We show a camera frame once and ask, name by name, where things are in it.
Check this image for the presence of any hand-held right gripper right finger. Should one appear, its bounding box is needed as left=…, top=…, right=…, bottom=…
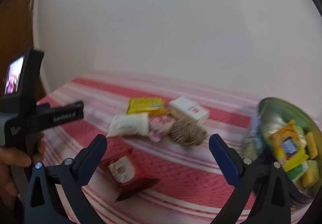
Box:
left=209, top=134, right=293, bottom=224

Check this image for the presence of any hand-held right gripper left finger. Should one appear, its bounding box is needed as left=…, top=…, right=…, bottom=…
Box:
left=24, top=134, right=108, bottom=224

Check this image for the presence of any red snack packet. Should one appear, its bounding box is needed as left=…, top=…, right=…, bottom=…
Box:
left=98, top=148, right=160, bottom=202

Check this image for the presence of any ball of twine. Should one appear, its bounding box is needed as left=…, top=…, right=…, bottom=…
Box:
left=167, top=117, right=208, bottom=146

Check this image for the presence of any white plastic packet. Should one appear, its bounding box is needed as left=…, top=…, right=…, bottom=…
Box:
left=107, top=113, right=149, bottom=138

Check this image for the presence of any white cardboard box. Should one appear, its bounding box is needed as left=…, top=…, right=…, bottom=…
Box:
left=168, top=96, right=210, bottom=126

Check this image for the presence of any yellow snack packet blue label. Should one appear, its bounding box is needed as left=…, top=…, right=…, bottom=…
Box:
left=267, top=120, right=310, bottom=172

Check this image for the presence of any round metal tin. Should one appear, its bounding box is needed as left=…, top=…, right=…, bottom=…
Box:
left=240, top=97, right=322, bottom=211

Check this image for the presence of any pink flower snack packet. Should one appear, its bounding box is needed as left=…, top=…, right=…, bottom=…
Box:
left=148, top=116, right=175, bottom=143

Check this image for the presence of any plain yellow packet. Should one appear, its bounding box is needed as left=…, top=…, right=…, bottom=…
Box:
left=126, top=97, right=166, bottom=116

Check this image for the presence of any yellow sponge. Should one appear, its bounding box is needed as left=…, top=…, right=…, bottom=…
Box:
left=302, top=160, right=320, bottom=188
left=305, top=132, right=320, bottom=160

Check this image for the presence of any person's left hand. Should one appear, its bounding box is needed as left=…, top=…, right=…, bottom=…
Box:
left=0, top=132, right=47, bottom=212

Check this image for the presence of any red white striped cloth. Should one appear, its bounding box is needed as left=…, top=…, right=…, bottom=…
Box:
left=35, top=71, right=322, bottom=224

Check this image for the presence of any brown wooden door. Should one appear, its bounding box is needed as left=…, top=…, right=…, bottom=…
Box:
left=0, top=0, right=48, bottom=104

